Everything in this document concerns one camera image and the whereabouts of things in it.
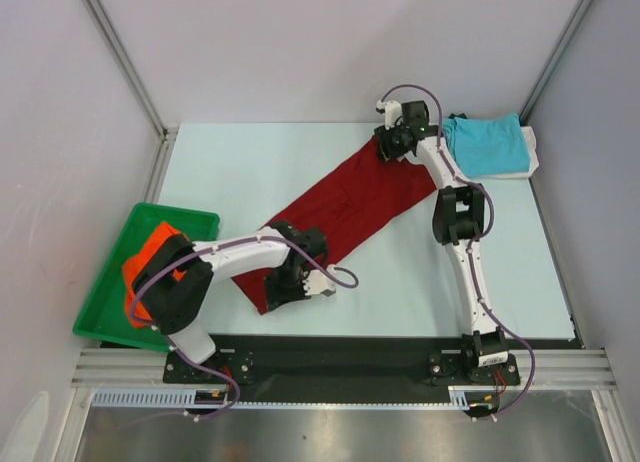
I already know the green plastic tray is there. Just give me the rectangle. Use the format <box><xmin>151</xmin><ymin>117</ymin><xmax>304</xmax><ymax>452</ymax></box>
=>
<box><xmin>73</xmin><ymin>203</ymin><xmax>220</xmax><ymax>352</ymax></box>

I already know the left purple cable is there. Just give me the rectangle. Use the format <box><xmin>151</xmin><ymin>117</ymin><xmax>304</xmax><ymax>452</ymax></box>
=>
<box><xmin>128</xmin><ymin>235</ymin><xmax>360</xmax><ymax>423</ymax></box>

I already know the dark red t-shirt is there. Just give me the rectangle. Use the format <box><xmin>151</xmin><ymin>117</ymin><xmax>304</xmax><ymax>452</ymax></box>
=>
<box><xmin>230</xmin><ymin>134</ymin><xmax>436</xmax><ymax>316</ymax></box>

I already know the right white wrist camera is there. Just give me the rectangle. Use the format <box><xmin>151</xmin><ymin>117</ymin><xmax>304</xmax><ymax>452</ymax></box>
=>
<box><xmin>376</xmin><ymin>100</ymin><xmax>402</xmax><ymax>129</ymax></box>

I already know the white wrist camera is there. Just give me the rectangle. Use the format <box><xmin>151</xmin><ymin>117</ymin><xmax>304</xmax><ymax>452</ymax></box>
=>
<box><xmin>302</xmin><ymin>269</ymin><xmax>336</xmax><ymax>297</ymax></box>
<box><xmin>376</xmin><ymin>100</ymin><xmax>402</xmax><ymax>129</ymax></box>

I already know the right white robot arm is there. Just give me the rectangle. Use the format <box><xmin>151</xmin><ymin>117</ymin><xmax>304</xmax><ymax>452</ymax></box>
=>
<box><xmin>374</xmin><ymin>101</ymin><xmax>509</xmax><ymax>383</ymax></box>

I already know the orange t-shirt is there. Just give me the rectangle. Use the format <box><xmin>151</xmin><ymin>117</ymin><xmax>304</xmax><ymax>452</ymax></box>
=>
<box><xmin>121</xmin><ymin>220</ymin><xmax>189</xmax><ymax>329</ymax></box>

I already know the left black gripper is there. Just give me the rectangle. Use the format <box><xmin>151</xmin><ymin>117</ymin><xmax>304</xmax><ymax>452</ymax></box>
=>
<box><xmin>263</xmin><ymin>266</ymin><xmax>311</xmax><ymax>311</ymax></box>

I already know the folded white t-shirt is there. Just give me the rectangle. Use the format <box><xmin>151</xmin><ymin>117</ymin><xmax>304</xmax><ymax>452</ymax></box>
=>
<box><xmin>473</xmin><ymin>126</ymin><xmax>539</xmax><ymax>179</ymax></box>

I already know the left aluminium corner post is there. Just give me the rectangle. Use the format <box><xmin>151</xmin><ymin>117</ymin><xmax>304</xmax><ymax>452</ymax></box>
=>
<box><xmin>82</xmin><ymin>0</ymin><xmax>167</xmax><ymax>140</ymax></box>

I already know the aluminium corner post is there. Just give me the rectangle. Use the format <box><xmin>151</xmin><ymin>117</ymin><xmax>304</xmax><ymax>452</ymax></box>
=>
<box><xmin>82</xmin><ymin>0</ymin><xmax>167</xmax><ymax>140</ymax></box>
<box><xmin>519</xmin><ymin>0</ymin><xmax>597</xmax><ymax>125</ymax></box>

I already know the folded cyan t-shirt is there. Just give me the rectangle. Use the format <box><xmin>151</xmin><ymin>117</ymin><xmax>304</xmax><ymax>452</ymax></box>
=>
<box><xmin>442</xmin><ymin>113</ymin><xmax>531</xmax><ymax>178</ymax></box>

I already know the aluminium front rail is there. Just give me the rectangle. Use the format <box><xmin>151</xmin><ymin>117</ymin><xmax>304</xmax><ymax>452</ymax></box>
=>
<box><xmin>71</xmin><ymin>348</ymin><xmax>617</xmax><ymax>390</ymax></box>

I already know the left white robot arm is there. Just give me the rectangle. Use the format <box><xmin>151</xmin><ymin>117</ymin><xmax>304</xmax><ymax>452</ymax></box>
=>
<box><xmin>122</xmin><ymin>222</ymin><xmax>337</xmax><ymax>382</ymax></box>

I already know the right aluminium corner post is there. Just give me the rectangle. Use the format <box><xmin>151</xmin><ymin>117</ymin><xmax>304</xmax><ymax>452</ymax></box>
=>
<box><xmin>519</xmin><ymin>0</ymin><xmax>597</xmax><ymax>125</ymax></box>

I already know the white slotted cable duct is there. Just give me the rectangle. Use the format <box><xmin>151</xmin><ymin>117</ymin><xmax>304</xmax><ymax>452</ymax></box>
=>
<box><xmin>92</xmin><ymin>388</ymin><xmax>470</xmax><ymax>412</ymax></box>

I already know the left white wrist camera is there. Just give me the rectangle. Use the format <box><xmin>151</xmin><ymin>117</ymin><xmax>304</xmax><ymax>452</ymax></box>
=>
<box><xmin>302</xmin><ymin>269</ymin><xmax>336</xmax><ymax>297</ymax></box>

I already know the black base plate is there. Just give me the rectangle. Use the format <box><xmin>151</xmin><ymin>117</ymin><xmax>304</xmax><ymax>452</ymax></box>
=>
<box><xmin>162</xmin><ymin>334</ymin><xmax>584</xmax><ymax>404</ymax></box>

